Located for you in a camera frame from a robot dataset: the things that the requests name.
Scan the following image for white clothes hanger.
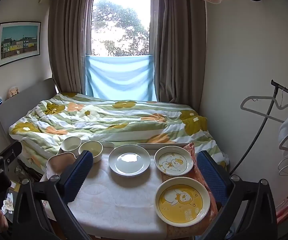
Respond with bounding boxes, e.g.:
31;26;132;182
240;95;288;123

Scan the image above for green floral quilt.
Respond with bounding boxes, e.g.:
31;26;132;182
8;92;228;170

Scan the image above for brown curtain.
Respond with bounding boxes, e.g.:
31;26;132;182
154;0;207;112
48;0;91;97

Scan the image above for white cup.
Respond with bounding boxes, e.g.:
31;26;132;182
61;136;82;153

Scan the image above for framed houses picture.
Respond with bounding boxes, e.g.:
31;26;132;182
0;21;42;69

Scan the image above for plain white plate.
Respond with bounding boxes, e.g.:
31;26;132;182
108;144;151;178

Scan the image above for cream duck print plate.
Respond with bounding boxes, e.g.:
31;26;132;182
154;146;194;176

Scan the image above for large white square bowl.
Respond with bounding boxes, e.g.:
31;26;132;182
46;152;77;180

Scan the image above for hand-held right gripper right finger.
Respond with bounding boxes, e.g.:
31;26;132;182
195;151;278;240

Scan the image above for light blue cloth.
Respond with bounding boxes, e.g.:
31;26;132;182
85;54;157;102

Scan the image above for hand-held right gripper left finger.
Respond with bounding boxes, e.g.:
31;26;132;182
12;150;94;240

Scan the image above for black garment rack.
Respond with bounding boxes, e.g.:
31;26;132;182
229;79;288;175

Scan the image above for grey headboard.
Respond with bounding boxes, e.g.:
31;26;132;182
0;77;57;133

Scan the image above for yellow duck print plate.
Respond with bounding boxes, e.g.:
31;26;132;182
155;177;211;227

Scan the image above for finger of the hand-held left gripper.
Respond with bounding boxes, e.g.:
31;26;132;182
0;141;23;167

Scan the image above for white floral tablecloth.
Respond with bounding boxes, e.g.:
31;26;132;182
40;150;172;239

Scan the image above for window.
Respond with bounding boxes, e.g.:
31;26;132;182
88;0;159;57

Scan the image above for crumpled white tissue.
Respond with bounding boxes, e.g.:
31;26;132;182
2;194;16;215

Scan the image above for cream round bowl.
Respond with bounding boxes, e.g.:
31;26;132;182
78;141;103;163

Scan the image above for small printed box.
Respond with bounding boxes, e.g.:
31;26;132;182
8;86;20;98

